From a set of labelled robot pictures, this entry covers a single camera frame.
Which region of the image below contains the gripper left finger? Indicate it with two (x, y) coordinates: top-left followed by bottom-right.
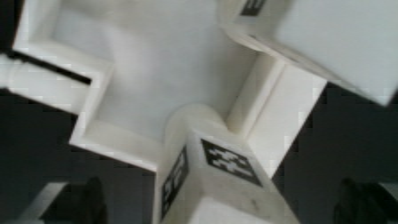
(17, 177), (108, 224)

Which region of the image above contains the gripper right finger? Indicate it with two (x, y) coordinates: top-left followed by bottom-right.
(332, 178), (398, 224)

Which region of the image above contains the white chair leg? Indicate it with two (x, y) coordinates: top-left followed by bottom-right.
(218, 0), (398, 106)
(152, 104), (300, 224)

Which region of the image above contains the white chair seat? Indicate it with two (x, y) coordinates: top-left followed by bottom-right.
(0, 0), (324, 173)

